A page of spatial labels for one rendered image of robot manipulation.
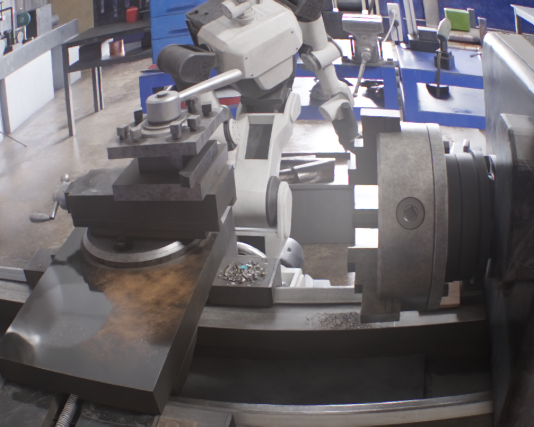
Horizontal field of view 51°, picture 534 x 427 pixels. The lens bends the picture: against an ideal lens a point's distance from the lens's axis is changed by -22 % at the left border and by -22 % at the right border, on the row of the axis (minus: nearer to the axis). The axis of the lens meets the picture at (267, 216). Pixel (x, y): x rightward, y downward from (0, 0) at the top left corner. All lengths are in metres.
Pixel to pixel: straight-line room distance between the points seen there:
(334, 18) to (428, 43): 3.46
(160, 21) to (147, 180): 1.83
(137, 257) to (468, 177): 0.60
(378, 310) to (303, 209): 2.18
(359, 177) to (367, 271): 0.11
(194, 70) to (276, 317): 0.86
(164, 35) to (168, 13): 0.12
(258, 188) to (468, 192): 1.20
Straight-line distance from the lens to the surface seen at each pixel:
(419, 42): 2.95
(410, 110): 2.65
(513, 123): 0.65
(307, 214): 2.98
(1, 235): 3.73
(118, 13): 5.37
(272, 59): 1.90
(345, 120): 2.35
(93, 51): 4.97
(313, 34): 2.07
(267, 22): 1.86
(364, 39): 2.43
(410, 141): 0.81
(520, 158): 0.62
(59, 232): 3.52
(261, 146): 2.06
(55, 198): 1.30
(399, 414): 0.91
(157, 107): 1.11
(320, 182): 3.00
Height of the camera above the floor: 1.50
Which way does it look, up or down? 27 degrees down
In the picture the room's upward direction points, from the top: 5 degrees counter-clockwise
